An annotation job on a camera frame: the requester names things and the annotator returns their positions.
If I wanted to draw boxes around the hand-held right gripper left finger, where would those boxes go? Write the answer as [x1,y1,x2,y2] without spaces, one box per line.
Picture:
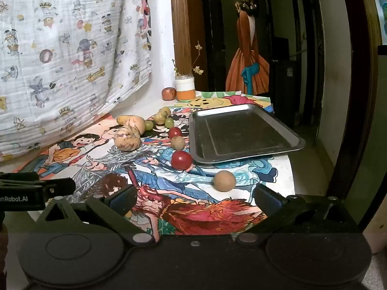
[35,184,159,245]

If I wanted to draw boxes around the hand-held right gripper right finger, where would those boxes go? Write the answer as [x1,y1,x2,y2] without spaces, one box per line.
[233,183,357,244]

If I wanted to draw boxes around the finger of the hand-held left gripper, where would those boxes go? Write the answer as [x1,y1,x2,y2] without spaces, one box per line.
[40,177,76,202]

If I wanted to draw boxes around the brown longan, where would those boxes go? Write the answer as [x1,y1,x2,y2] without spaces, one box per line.
[171,136,186,151]
[213,170,236,192]

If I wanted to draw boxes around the metal tray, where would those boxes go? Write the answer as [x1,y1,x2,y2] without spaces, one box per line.
[189,104,306,165]

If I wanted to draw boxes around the yellow banana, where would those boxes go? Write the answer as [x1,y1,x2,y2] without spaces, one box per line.
[117,115,146,134]
[154,107,172,125]

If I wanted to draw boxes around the fantasy anime drawing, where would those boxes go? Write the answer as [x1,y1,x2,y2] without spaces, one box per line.
[67,145,298,236]

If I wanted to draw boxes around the white and orange jar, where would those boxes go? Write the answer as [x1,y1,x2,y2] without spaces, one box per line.
[175,75,195,102]

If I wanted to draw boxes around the printed blanket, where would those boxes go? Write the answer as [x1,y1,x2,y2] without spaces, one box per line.
[0,0,153,162]

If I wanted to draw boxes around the dried flower twigs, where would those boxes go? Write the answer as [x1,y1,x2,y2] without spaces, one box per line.
[172,41,204,77]

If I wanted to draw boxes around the painted woman poster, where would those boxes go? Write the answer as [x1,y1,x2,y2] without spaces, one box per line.
[225,0,270,95]

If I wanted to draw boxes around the water bottle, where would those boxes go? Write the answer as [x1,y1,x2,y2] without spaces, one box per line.
[375,0,387,47]

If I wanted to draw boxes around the dark wooden door frame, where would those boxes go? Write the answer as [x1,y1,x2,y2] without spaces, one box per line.
[328,0,382,221]

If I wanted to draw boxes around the brown wooden door frame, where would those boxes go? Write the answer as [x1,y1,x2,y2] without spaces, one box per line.
[169,0,209,91]

